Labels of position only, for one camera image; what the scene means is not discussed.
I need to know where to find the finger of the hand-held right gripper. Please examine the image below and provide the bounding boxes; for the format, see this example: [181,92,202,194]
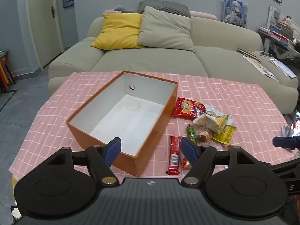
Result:
[264,159,300,180]
[272,136,300,149]

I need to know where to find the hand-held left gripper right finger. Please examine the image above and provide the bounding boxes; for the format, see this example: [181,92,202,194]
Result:
[180,136,261,188]

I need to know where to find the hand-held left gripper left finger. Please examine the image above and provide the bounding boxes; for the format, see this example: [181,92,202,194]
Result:
[43,137,122,187]

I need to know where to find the red chocolate bar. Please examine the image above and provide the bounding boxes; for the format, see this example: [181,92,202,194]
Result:
[166,135,182,176]

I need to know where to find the green label nut packet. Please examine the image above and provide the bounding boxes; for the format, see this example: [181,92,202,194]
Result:
[186,125,211,146]

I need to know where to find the clear snack packet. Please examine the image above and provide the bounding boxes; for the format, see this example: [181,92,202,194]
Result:
[209,142,231,152]

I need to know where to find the orange cardboard box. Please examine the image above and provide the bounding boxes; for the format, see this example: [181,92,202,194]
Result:
[66,70,179,178]

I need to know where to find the yellow snack packet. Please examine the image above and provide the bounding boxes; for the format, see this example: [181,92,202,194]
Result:
[210,125,237,144]

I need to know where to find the pale yellow bread packet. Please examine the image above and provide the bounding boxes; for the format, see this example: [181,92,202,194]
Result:
[193,112,232,134]

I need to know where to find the large red snack bag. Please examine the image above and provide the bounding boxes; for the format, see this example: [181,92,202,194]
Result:
[172,97,207,120]

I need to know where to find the phone with lit screen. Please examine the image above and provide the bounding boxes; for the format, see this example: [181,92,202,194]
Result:
[290,110,300,137]

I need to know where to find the pink checked tablecloth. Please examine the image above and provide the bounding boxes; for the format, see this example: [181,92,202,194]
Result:
[9,71,298,179]

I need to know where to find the white papers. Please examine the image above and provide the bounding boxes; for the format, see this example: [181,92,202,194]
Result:
[269,58,298,78]

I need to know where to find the open magazine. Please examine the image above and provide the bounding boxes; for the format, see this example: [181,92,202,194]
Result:
[243,56,280,82]

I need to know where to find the white desk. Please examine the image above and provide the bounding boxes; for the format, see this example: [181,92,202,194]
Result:
[258,27,300,61]

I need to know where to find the dark book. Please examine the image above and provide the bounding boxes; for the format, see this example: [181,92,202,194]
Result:
[238,48,258,59]

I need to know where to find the beige sofa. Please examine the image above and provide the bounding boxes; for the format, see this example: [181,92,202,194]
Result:
[47,16,299,115]

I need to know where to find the stack of books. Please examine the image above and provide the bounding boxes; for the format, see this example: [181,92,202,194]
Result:
[258,26,291,45]

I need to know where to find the yellow cushion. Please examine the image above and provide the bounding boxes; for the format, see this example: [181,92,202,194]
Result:
[90,12,144,50]

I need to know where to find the standing white folder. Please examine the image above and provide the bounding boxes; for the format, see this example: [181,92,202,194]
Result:
[267,5,281,32]

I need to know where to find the beige cushion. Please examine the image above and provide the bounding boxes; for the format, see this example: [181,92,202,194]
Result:
[137,5,196,53]

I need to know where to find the stack of coloured stools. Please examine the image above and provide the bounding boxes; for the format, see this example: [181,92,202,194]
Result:
[0,49,16,92]

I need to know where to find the pink blanket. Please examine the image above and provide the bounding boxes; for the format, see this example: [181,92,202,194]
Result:
[189,10,218,21]

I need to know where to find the grey plush toy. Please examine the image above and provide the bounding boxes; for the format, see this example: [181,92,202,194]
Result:
[114,5,135,14]

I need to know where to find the white door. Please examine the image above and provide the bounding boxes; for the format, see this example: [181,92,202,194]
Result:
[26,0,65,69]

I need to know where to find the grey checked cushion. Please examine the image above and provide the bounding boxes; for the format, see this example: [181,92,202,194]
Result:
[136,0,191,18]

